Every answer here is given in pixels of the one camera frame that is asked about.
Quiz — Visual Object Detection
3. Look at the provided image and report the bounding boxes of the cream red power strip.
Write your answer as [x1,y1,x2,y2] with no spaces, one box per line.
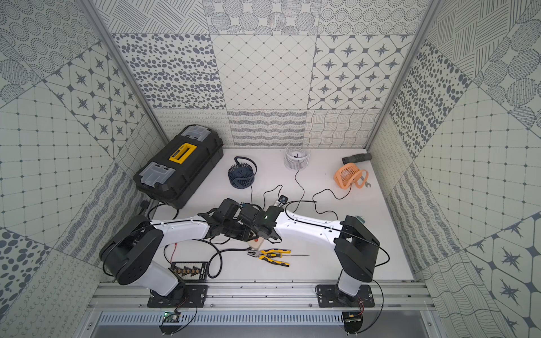
[248,237,265,251]

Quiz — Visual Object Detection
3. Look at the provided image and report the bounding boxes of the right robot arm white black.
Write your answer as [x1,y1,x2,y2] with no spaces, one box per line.
[246,206,380,297]

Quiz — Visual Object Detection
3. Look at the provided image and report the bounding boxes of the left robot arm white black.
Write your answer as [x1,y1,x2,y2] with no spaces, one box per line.
[99,199,256,297]

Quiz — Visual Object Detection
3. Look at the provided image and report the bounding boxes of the dark blue desk fan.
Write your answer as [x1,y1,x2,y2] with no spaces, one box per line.
[228,156,258,190]

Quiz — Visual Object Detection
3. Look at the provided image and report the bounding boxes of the white desk fan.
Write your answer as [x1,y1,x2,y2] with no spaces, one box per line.
[284,145,311,170]

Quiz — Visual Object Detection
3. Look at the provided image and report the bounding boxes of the orange desk fan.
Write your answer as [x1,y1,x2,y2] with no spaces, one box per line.
[334,163,369,190]

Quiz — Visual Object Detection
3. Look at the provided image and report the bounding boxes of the yellow black pliers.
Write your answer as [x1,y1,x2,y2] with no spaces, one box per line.
[247,249,292,267]

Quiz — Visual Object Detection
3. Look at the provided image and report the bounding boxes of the black screwdriver bit case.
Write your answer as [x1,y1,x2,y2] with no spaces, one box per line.
[170,261,209,281]

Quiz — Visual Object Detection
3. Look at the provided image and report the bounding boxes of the black yellow toolbox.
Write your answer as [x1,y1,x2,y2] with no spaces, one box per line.
[133,124,223,209]

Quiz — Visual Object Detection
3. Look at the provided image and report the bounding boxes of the dark grey pipe piece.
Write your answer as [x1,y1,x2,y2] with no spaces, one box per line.
[342,153,372,165]

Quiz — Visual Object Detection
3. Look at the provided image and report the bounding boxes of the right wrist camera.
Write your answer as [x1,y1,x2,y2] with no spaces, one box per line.
[274,194,289,208]

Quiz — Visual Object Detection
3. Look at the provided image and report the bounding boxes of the black power strip cord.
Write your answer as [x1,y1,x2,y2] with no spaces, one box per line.
[185,238,254,280]

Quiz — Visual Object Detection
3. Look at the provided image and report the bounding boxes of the white fan black cable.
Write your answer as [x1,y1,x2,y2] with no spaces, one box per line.
[285,158,318,212]

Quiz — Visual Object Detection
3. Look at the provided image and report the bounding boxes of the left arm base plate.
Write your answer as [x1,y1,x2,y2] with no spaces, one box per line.
[147,284,209,308]

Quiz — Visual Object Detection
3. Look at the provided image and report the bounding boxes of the orange fan black cable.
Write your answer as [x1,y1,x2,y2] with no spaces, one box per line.
[311,185,354,221]

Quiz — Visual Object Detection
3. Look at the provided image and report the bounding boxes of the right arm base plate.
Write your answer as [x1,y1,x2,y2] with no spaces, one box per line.
[314,284,375,308]

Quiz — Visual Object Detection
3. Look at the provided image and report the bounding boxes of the aluminium front rail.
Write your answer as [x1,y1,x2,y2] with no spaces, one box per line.
[88,280,435,312]

